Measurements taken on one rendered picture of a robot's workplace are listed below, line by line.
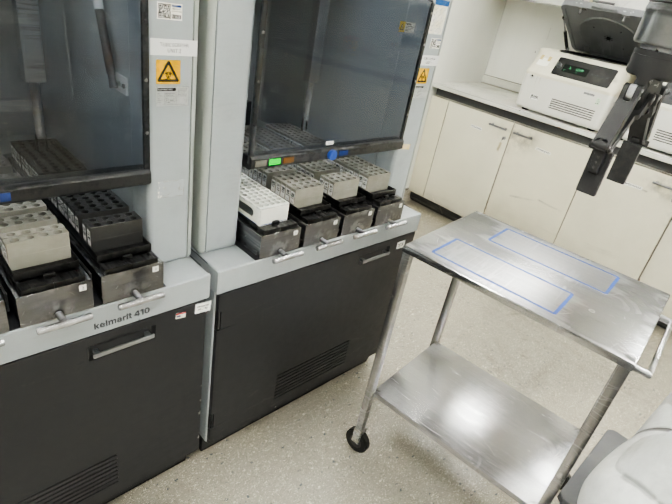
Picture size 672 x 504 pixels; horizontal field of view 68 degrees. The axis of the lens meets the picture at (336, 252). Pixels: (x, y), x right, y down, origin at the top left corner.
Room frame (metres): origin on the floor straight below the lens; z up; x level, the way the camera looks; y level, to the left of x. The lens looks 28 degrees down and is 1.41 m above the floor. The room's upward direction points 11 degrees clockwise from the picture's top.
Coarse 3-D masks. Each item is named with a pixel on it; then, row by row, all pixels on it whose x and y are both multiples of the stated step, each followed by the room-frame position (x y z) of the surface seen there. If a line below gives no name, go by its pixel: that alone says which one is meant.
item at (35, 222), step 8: (48, 216) 0.90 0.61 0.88; (0, 224) 0.83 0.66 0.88; (8, 224) 0.84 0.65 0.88; (16, 224) 0.84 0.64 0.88; (24, 224) 0.85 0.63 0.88; (32, 224) 0.86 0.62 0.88; (40, 224) 0.87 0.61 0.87; (48, 224) 0.88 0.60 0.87; (0, 232) 0.82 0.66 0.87; (0, 248) 0.81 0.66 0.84
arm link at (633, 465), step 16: (640, 432) 0.59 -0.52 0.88; (656, 432) 0.57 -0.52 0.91; (624, 448) 0.53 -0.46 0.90; (640, 448) 0.50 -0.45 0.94; (656, 448) 0.48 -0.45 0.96; (608, 464) 0.50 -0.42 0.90; (624, 464) 0.48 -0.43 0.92; (640, 464) 0.47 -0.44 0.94; (656, 464) 0.46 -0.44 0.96; (592, 480) 0.48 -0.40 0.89; (608, 480) 0.46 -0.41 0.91; (624, 480) 0.46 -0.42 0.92; (640, 480) 0.45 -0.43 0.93; (656, 480) 0.44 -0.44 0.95; (592, 496) 0.45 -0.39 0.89; (608, 496) 0.44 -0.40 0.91; (624, 496) 0.43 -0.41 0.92; (640, 496) 0.43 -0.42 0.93; (656, 496) 0.43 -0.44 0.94
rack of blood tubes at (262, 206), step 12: (252, 180) 1.35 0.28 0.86; (240, 192) 1.25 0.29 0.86; (252, 192) 1.26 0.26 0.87; (264, 192) 1.28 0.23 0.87; (240, 204) 1.29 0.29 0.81; (252, 204) 1.19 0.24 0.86; (264, 204) 1.20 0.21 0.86; (276, 204) 1.21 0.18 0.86; (288, 204) 1.23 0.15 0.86; (252, 216) 1.18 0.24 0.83; (264, 216) 1.17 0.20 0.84; (276, 216) 1.20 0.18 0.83
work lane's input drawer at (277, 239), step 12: (240, 216) 1.21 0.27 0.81; (240, 228) 1.19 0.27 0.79; (252, 228) 1.17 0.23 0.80; (264, 228) 1.15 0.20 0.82; (276, 228) 1.17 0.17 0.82; (288, 228) 1.20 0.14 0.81; (300, 228) 1.22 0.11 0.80; (252, 240) 1.15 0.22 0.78; (264, 240) 1.13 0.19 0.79; (276, 240) 1.16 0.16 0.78; (288, 240) 1.20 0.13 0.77; (264, 252) 1.14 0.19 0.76; (276, 252) 1.17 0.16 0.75; (300, 252) 1.18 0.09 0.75
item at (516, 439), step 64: (448, 256) 1.19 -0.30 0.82; (512, 256) 1.27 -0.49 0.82; (576, 256) 1.36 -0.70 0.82; (576, 320) 0.99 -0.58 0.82; (640, 320) 1.05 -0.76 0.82; (384, 384) 1.25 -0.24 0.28; (448, 384) 1.31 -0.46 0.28; (448, 448) 1.05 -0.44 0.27; (512, 448) 1.09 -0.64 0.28; (576, 448) 0.87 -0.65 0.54
